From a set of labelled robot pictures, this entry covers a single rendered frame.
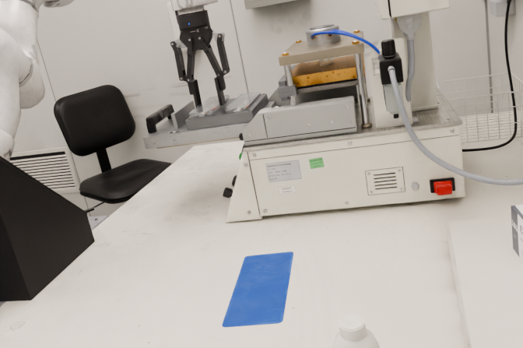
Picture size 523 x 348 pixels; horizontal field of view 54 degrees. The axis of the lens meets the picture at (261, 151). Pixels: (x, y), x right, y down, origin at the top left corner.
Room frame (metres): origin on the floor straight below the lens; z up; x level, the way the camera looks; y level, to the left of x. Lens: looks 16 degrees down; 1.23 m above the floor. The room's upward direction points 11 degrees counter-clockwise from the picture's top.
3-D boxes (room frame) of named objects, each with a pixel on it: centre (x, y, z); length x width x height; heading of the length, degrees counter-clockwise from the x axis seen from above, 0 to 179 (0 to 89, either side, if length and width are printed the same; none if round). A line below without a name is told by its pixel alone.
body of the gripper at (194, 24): (1.29, 0.10, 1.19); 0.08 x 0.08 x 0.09
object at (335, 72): (1.21, -0.19, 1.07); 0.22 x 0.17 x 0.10; 166
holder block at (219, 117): (1.28, 0.06, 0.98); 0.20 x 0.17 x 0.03; 166
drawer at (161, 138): (1.29, 0.11, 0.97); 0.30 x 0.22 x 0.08; 76
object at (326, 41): (1.19, -0.22, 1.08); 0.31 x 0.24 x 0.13; 166
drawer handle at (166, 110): (1.33, 0.24, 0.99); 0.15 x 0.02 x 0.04; 166
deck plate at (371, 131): (1.21, -0.23, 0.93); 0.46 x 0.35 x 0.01; 76
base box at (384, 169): (1.20, -0.18, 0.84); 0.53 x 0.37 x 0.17; 76
